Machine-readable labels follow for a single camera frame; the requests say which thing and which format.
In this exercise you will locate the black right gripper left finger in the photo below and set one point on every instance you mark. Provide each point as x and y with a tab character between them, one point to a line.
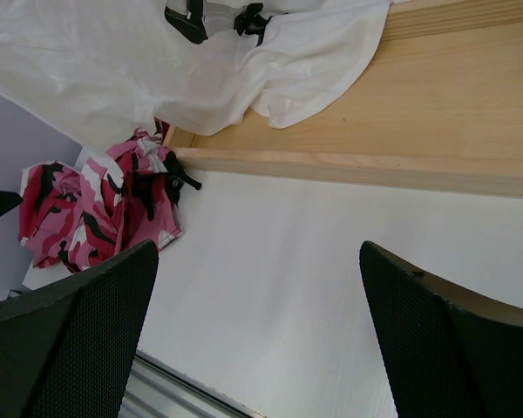
66	349

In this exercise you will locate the pink camouflage trousers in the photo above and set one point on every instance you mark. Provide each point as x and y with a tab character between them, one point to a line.
116	200

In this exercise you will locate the wooden clothes rack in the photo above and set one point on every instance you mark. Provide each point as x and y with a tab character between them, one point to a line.
440	107

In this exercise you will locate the white printed t-shirt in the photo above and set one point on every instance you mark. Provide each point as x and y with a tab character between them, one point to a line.
90	67

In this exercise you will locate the aluminium frame rail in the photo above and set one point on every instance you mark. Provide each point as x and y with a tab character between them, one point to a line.
156	390

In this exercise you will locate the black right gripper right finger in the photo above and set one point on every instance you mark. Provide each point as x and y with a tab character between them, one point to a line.
447	350

